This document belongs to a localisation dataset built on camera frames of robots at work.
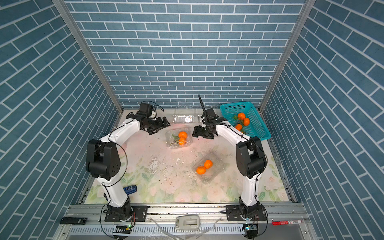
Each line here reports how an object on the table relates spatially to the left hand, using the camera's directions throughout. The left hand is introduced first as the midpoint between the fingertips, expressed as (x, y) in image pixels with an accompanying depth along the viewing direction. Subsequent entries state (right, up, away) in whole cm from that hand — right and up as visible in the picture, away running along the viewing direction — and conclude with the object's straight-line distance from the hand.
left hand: (168, 126), depth 93 cm
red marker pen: (+57, -45, -22) cm, 76 cm away
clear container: (+3, -3, +8) cm, 9 cm away
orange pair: (+8, -8, +5) cm, 13 cm away
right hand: (+19, -6, 0) cm, 20 cm away
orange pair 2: (+25, -22, -6) cm, 34 cm away
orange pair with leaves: (+51, +8, +19) cm, 55 cm away
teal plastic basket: (+61, -2, +15) cm, 63 cm away
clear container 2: (+32, -24, -2) cm, 40 cm away
